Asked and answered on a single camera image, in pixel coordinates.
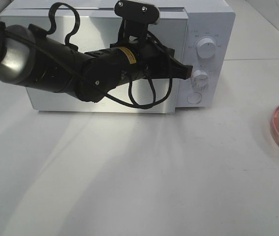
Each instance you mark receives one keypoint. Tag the white timer knob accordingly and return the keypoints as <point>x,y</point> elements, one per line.
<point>199,78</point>

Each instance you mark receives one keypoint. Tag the white microwave oven body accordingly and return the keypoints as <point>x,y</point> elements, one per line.
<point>182,24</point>

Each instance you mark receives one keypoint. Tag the round white door button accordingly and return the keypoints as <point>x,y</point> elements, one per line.
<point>194,98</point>

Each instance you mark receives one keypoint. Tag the upper white power knob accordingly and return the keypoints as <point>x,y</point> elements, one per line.
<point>206,47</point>

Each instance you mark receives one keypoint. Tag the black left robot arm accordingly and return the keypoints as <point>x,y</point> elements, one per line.
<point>29,58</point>

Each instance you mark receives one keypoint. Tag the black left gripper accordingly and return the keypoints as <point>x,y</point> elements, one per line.
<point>149,59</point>

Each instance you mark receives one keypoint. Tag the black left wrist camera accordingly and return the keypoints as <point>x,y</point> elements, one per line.
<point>137,11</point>

